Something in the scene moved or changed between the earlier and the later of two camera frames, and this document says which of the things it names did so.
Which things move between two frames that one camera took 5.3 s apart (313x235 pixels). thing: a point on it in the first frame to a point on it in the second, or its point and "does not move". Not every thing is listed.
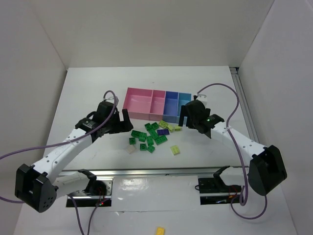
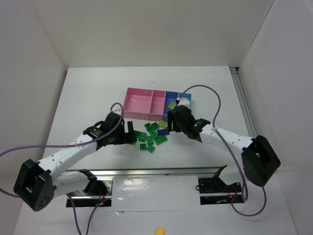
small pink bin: [157, 105] does not move
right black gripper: [187, 116] to [176, 120]
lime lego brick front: [175, 150] to [172, 105]
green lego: [154, 126] does not move
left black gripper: [120, 125] to [126, 136]
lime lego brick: [163, 124] does not move
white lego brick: [131, 149] does not move
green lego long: [153, 134] does not move
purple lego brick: [163, 131] does not move
